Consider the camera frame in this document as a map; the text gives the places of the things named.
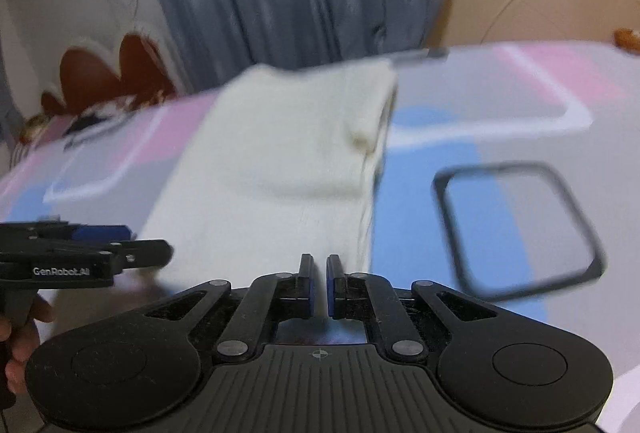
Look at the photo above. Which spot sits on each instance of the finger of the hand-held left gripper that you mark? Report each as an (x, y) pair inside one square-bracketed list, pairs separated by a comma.
[(102, 232), (145, 252)]

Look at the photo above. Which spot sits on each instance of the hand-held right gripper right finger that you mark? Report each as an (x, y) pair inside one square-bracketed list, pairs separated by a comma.
[(330, 295)]

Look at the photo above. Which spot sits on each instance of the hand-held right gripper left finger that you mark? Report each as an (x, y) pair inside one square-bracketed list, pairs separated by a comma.
[(311, 295)]

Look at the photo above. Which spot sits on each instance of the cream knit sweater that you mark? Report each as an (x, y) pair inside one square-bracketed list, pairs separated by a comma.
[(280, 153)]

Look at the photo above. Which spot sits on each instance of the person's left hand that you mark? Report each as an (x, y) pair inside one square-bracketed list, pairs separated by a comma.
[(22, 343)]

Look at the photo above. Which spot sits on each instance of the brown patterned pillow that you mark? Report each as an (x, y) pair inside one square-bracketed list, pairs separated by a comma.
[(95, 120)]

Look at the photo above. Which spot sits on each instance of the brown flower-shaped headboard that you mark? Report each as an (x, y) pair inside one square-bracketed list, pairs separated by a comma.
[(95, 78)]

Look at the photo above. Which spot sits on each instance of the patterned pastel bedspread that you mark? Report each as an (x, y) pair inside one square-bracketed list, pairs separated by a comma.
[(500, 123)]

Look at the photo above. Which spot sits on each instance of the orange patterned cloth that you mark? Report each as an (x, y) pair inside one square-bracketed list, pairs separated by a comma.
[(627, 38)]

